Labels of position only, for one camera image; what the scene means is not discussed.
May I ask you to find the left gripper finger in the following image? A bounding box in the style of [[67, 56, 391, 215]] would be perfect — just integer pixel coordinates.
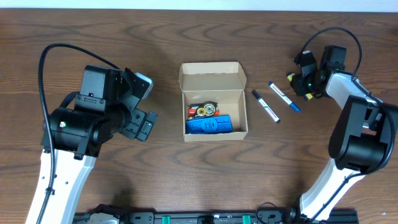
[[136, 111, 157, 142], [124, 68, 150, 99]]

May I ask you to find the yellow highlighter pen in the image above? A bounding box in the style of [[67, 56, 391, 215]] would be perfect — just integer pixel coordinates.
[[287, 72, 313, 101]]

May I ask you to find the blue magnetic whiteboard duster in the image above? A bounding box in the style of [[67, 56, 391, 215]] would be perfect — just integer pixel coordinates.
[[186, 115, 233, 134]]

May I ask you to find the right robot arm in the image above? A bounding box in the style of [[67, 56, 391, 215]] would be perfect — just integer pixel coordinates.
[[287, 45, 397, 223]]

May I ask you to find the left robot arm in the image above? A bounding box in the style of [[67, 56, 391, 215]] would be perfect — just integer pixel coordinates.
[[26, 65, 157, 223]]

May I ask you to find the blue whiteboard marker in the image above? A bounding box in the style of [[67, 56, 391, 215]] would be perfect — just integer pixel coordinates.
[[269, 82, 301, 113]]

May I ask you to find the black whiteboard marker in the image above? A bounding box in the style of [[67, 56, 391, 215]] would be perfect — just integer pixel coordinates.
[[252, 90, 280, 123]]

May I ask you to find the open cardboard box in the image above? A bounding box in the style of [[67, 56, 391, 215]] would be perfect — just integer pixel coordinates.
[[178, 62, 248, 142]]

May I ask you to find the black mounting rail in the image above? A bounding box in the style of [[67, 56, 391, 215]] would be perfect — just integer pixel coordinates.
[[72, 204, 359, 224]]

